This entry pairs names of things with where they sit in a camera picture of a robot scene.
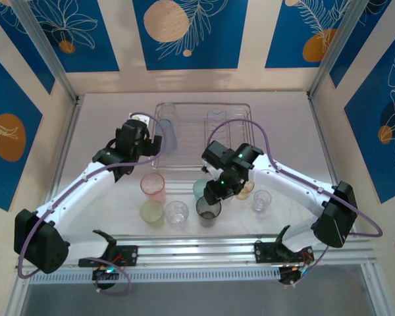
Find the teal textured plastic cup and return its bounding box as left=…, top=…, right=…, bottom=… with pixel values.
left=192, top=179, right=211, bottom=200

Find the blue plastic cup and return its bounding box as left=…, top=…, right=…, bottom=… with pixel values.
left=157, top=118, right=178, bottom=151

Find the smoky grey plastic cup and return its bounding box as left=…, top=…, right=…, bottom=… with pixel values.
left=196, top=196, right=223, bottom=228

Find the metal wire dish rack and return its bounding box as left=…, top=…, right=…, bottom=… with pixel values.
left=150, top=101, right=252, bottom=171

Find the amber faceted glass cup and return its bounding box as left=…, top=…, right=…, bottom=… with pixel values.
left=235, top=182, right=255, bottom=200

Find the tall clear plastic cup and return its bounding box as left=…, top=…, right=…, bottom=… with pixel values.
left=159, top=102, right=177, bottom=122

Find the clear faceted plastic cup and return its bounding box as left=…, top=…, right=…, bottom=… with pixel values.
left=165, top=200, right=189, bottom=230

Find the pink plastic cup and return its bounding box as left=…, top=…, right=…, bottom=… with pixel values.
left=140, top=172, right=167, bottom=205

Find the small clear faceted cup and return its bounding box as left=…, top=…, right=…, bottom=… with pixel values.
left=252, top=190, right=272, bottom=212

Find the pale green textured cup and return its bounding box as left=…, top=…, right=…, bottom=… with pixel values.
left=140, top=199, right=166, bottom=230

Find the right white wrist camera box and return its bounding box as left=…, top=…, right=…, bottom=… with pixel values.
left=201, top=163, right=220, bottom=181

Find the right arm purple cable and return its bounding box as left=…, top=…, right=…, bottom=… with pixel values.
left=206, top=118, right=382, bottom=288

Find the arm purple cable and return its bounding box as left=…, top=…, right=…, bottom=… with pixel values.
left=206, top=118, right=382, bottom=288
left=16, top=112, right=169, bottom=294

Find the aluminium mounting rail frame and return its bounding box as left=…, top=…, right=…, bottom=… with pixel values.
left=14, top=234, right=378, bottom=273

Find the aluminium table side rail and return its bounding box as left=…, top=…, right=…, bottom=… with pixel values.
left=307, top=92, right=359, bottom=238
left=36, top=93, right=84, bottom=244

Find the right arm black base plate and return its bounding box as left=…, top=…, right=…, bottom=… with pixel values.
left=253, top=242, right=315, bottom=264

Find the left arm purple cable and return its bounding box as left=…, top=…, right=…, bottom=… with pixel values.
left=16, top=112, right=169, bottom=294

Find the grey slotted cable duct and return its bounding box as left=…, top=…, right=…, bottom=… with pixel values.
left=28, top=267, right=282, bottom=284

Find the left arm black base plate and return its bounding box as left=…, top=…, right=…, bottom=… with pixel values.
left=78, top=245, right=139, bottom=267

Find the aluminium frame post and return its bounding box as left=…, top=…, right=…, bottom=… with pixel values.
left=9, top=0, right=80, bottom=103
left=306, top=0, right=371, bottom=99

